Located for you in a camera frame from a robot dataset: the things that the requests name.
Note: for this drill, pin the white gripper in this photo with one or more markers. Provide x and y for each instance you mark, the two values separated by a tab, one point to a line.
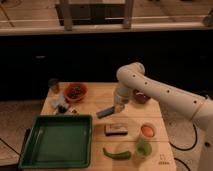
122	95

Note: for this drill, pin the blue sponge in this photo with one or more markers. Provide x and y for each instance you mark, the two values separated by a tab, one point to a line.
104	113

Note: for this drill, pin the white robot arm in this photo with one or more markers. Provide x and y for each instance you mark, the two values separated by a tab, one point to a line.
195	108

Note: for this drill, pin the brown and white block sponge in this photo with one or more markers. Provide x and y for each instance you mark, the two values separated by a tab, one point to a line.
116	129

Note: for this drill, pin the green plastic tray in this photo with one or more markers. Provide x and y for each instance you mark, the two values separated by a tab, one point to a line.
57	142

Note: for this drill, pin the dark red bowl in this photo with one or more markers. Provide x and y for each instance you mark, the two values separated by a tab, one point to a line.
140	97

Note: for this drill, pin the green plastic cup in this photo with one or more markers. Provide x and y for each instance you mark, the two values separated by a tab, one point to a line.
143	148

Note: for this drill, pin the green chili pepper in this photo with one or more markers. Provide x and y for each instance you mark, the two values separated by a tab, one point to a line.
118	156

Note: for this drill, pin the orange bowl with beans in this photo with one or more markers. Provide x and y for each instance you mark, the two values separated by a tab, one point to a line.
75	92

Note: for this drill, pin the crumpled wrapper with dark items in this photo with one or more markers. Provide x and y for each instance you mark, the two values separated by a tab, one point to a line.
61	106

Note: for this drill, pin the small glass jar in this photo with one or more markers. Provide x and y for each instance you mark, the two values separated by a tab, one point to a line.
53	85

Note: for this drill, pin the wooden chair frame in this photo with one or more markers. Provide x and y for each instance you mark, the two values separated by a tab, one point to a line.
94	12

